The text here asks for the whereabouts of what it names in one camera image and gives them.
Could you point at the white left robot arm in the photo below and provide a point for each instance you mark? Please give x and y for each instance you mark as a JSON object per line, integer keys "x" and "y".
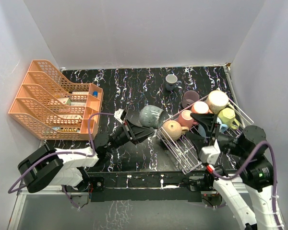
{"x": 53, "y": 166}

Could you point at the small white grey mug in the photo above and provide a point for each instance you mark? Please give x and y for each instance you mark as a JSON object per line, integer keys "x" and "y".
{"x": 172, "y": 82}

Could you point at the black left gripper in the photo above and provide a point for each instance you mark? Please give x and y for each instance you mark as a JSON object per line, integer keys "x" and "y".
{"x": 139, "y": 137}

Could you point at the aluminium frame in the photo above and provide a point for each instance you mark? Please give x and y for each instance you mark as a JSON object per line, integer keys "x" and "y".
{"x": 51, "y": 209}

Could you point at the pink mug cream inside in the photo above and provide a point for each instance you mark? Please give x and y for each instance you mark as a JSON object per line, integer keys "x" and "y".
{"x": 186, "y": 118}

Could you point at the light blue mug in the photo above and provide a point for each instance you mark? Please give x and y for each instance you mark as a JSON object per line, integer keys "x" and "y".
{"x": 201, "y": 131}

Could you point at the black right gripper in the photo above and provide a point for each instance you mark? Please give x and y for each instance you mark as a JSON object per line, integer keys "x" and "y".
{"x": 208, "y": 119}

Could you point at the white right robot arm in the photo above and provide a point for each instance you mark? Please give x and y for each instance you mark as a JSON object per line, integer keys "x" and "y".
{"x": 251, "y": 192}

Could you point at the salmon pink speckled mug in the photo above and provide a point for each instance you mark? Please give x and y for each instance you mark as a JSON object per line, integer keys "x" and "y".
{"x": 200, "y": 107}

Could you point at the mauve purple mug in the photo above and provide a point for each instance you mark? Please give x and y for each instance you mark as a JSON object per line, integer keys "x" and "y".
{"x": 189, "y": 98}

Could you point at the yellow green mug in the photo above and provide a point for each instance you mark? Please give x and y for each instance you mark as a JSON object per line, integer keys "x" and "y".
{"x": 228, "y": 117}

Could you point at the brown ceramic mug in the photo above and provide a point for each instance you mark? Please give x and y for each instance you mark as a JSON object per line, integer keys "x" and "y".
{"x": 172, "y": 130}

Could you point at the cream floral mug green inside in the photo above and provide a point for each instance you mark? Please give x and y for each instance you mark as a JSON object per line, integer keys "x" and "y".
{"x": 217, "y": 101}

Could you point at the green white box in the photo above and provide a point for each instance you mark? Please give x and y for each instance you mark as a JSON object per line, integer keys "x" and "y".
{"x": 65, "y": 101}

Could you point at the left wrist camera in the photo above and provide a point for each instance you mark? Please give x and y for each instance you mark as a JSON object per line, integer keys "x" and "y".
{"x": 120, "y": 115}

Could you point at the white wire dish rack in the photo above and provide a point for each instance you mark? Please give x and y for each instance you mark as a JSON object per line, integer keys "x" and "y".
{"x": 181, "y": 148}

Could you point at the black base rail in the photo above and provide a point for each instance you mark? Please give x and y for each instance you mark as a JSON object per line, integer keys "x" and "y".
{"x": 152, "y": 186}

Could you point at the grey green mug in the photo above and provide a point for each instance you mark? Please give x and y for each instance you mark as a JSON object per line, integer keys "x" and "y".
{"x": 151, "y": 116}

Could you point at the orange plastic file organizer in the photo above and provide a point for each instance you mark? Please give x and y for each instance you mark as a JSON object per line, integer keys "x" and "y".
{"x": 36, "y": 106}

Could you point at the blue cap bottle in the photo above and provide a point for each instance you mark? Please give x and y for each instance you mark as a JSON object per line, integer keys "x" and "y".
{"x": 95, "y": 93}

